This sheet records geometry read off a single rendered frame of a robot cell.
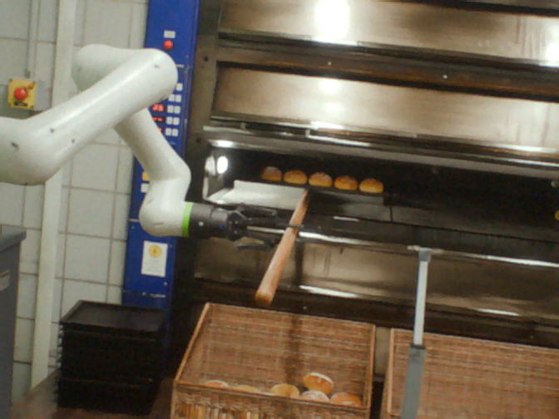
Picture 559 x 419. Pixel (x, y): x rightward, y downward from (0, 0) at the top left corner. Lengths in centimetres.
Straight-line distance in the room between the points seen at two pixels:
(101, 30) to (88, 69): 87
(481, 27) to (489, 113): 26
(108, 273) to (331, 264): 73
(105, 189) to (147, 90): 104
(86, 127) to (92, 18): 118
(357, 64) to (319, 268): 65
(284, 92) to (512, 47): 71
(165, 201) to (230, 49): 72
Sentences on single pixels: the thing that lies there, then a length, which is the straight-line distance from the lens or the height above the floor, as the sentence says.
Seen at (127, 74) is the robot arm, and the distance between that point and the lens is 212.
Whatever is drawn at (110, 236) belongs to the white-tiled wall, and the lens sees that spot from 315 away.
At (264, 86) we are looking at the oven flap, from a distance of 302.
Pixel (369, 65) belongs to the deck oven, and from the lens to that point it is 299.
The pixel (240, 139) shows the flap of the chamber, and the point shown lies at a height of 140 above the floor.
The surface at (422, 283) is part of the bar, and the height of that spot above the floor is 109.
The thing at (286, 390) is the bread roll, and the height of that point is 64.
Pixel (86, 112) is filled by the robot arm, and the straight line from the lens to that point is 200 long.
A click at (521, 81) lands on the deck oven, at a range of 302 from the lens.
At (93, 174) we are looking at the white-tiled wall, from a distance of 314.
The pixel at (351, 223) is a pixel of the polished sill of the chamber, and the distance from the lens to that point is 301.
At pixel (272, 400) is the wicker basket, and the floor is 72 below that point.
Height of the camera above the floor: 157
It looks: 7 degrees down
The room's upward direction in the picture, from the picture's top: 6 degrees clockwise
